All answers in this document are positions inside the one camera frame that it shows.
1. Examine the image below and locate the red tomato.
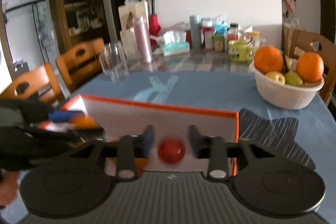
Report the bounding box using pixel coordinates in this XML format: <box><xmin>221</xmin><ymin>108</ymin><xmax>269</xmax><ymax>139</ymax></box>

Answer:
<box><xmin>157</xmin><ymin>138</ymin><xmax>186</xmax><ymax>164</ymax></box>

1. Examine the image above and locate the small orange mandarin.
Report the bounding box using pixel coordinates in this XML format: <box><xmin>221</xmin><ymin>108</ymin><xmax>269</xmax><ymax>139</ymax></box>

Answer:
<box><xmin>69</xmin><ymin>115</ymin><xmax>99</xmax><ymax>128</ymax></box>

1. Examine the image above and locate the person's left hand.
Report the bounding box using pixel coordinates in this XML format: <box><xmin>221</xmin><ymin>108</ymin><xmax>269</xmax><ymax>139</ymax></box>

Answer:
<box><xmin>0</xmin><ymin>171</ymin><xmax>19</xmax><ymax>206</ymax></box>

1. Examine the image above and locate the orange cardboard box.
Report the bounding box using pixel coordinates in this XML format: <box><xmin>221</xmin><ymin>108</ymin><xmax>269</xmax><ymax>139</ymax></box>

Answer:
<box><xmin>63</xmin><ymin>94</ymin><xmax>239</xmax><ymax>173</ymax></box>

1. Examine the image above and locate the wooden chair near left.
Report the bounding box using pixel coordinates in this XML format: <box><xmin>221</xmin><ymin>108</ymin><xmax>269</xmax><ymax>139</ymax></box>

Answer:
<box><xmin>1</xmin><ymin>63</ymin><xmax>65</xmax><ymax>106</ymax></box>

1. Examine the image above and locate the wooden chair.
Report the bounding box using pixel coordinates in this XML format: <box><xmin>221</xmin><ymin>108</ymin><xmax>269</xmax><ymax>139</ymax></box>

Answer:
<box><xmin>1</xmin><ymin>63</ymin><xmax>65</xmax><ymax>106</ymax></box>
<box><xmin>55</xmin><ymin>38</ymin><xmax>104</xmax><ymax>93</ymax></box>
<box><xmin>289</xmin><ymin>29</ymin><xmax>335</xmax><ymax>102</ymax></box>

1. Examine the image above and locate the white fruit bowl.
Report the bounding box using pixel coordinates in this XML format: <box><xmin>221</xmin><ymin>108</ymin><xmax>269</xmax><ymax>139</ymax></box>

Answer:
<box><xmin>249</xmin><ymin>61</ymin><xmax>325</xmax><ymax>110</ymax></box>

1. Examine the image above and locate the clear glass jar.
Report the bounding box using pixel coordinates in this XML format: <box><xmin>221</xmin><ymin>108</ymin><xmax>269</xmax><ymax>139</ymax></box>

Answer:
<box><xmin>99</xmin><ymin>41</ymin><xmax>129</xmax><ymax>82</ymax></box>

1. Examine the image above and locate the yellow apple in bowl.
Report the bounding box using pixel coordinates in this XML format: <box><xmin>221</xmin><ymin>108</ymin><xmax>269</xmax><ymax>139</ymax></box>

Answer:
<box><xmin>265</xmin><ymin>71</ymin><xmax>285</xmax><ymax>85</ymax></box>

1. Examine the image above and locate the wooden chair far left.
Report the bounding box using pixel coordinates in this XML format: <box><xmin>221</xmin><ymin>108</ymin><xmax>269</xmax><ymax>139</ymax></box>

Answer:
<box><xmin>55</xmin><ymin>38</ymin><xmax>104</xmax><ymax>93</ymax></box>

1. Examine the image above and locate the green yellow mug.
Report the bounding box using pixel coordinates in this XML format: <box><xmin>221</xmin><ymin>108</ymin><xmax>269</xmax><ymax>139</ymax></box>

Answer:
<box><xmin>228</xmin><ymin>39</ymin><xmax>256</xmax><ymax>62</ymax></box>

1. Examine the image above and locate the left orange in bowl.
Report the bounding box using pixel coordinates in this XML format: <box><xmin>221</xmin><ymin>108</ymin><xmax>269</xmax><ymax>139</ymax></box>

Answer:
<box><xmin>254</xmin><ymin>46</ymin><xmax>284</xmax><ymax>75</ymax></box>

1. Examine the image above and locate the orange in bowl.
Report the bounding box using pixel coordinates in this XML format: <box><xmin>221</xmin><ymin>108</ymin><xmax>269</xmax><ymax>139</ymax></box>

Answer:
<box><xmin>254</xmin><ymin>46</ymin><xmax>284</xmax><ymax>75</ymax></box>
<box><xmin>296</xmin><ymin>52</ymin><xmax>324</xmax><ymax>84</ymax></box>

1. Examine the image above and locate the green pear in bowl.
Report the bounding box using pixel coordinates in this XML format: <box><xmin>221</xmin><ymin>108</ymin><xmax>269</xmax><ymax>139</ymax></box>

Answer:
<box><xmin>285</xmin><ymin>71</ymin><xmax>304</xmax><ymax>87</ymax></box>

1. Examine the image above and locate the tissue box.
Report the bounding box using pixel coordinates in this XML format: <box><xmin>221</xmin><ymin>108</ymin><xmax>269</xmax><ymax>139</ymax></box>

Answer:
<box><xmin>157</xmin><ymin>31</ymin><xmax>190</xmax><ymax>57</ymax></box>

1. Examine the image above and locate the pink thermos bottle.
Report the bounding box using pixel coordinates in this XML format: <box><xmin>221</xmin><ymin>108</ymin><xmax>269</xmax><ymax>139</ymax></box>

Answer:
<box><xmin>133</xmin><ymin>16</ymin><xmax>153</xmax><ymax>64</ymax></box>

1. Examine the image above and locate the red folded umbrella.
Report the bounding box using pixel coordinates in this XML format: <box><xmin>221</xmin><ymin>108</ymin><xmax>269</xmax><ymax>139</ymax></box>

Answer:
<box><xmin>149</xmin><ymin>14</ymin><xmax>161</xmax><ymax>37</ymax></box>

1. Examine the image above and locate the right orange in bowl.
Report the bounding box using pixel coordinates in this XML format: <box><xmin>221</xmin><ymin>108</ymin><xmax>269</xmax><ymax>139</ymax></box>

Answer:
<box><xmin>296</xmin><ymin>52</ymin><xmax>324</xmax><ymax>84</ymax></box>

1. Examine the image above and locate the grey tall cup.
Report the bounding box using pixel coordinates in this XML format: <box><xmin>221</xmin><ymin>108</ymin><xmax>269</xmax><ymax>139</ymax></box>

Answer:
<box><xmin>190</xmin><ymin>15</ymin><xmax>202</xmax><ymax>50</ymax></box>

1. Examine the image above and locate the wooden chair far right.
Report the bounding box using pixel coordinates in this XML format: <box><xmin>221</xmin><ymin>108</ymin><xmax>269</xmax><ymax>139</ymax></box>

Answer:
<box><xmin>289</xmin><ymin>29</ymin><xmax>335</xmax><ymax>102</ymax></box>

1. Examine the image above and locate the paper shopping bag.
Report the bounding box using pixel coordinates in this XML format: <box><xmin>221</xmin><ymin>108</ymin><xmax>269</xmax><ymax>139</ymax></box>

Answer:
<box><xmin>118</xmin><ymin>0</ymin><xmax>149</xmax><ymax>59</ymax></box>

